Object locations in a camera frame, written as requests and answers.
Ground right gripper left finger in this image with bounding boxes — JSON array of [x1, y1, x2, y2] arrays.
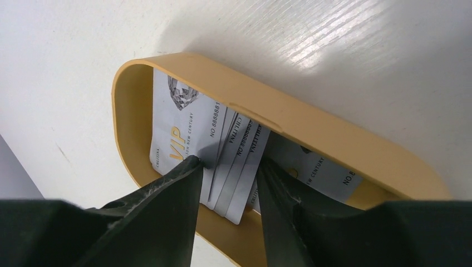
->
[[1, 156, 203, 266]]

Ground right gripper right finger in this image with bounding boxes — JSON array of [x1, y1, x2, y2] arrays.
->
[[256, 158, 471, 266]]

